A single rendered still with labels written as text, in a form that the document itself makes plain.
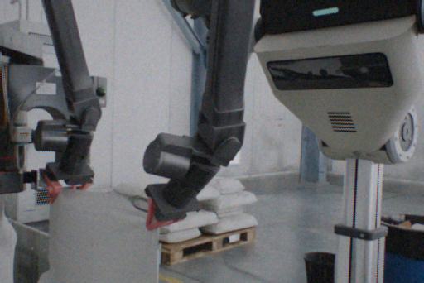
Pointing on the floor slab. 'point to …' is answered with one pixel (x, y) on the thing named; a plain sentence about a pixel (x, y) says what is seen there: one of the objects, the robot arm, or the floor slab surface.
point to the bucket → (320, 266)
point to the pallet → (170, 256)
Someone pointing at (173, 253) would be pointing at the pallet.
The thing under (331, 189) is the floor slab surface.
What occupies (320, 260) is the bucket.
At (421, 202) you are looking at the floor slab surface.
